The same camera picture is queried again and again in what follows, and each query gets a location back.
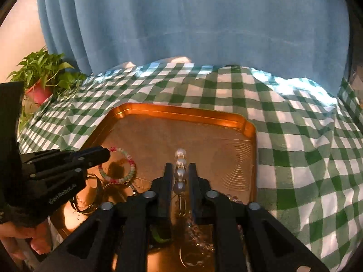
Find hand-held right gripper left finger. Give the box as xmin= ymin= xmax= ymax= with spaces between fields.
xmin=34 ymin=163 xmax=175 ymax=272

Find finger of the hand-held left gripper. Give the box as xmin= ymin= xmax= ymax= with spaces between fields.
xmin=21 ymin=146 xmax=111 ymax=173
xmin=28 ymin=165 xmax=88 ymax=188

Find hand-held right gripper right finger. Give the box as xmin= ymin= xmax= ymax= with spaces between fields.
xmin=189 ymin=163 xmax=329 ymax=272

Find pearl bead bracelet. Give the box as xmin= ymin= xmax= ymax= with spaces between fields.
xmin=174 ymin=148 xmax=188 ymax=202

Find pastel bead bracelet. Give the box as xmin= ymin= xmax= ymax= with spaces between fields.
xmin=99 ymin=147 xmax=137 ymax=184

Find metal bangles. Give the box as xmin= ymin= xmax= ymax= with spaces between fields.
xmin=69 ymin=173 xmax=104 ymax=215

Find gold metal tray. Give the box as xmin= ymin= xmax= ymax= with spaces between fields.
xmin=47 ymin=103 xmax=258 ymax=272

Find crystal chain bracelet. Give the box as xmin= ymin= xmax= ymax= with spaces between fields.
xmin=177 ymin=195 xmax=216 ymax=267

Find green bracelet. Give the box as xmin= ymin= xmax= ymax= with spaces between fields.
xmin=150 ymin=227 xmax=172 ymax=244

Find person's left hand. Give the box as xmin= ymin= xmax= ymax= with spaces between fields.
xmin=0 ymin=220 xmax=53 ymax=261

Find potted green plant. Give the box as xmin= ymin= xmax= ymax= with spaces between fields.
xmin=7 ymin=47 xmax=88 ymax=131

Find green checked tablecloth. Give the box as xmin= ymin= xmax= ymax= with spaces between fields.
xmin=17 ymin=61 xmax=363 ymax=272

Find blue curtain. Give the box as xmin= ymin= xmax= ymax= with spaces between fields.
xmin=37 ymin=0 xmax=351 ymax=97

